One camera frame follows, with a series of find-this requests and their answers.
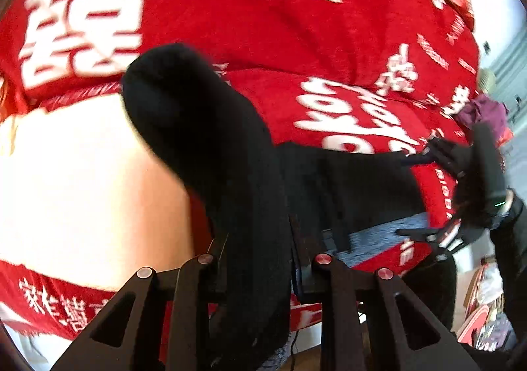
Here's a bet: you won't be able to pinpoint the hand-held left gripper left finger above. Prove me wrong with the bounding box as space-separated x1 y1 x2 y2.
51 233 230 371

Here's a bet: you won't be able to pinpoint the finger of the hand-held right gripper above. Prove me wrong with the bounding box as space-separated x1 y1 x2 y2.
396 218 474 260
400 136 465 177

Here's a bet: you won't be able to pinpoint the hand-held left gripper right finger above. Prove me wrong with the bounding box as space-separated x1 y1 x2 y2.
288 214 480 371

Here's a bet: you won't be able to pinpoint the black pants with leaf print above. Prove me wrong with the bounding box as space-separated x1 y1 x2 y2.
121 43 431 371

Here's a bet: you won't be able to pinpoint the person's right forearm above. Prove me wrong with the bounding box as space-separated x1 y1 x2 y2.
490 189 527 371

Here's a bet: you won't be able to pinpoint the purple cloth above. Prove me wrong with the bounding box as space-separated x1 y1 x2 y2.
455 94 508 141

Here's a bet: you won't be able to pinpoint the person's dark clothed leg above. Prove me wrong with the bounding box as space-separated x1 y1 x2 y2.
405 256 458 332

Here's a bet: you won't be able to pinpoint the beige cloth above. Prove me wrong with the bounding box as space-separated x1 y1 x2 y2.
478 68 500 97

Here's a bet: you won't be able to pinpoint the colourful printed bag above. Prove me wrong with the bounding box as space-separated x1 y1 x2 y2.
457 264 517 351

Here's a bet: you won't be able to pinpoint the white bed sheet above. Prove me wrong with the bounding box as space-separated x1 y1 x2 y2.
0 93 215 293

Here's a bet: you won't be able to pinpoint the red printed blanket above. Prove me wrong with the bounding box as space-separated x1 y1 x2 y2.
0 0 482 341

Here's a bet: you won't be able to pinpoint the red gold patterned cushion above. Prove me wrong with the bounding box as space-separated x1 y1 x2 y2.
0 74 29 125

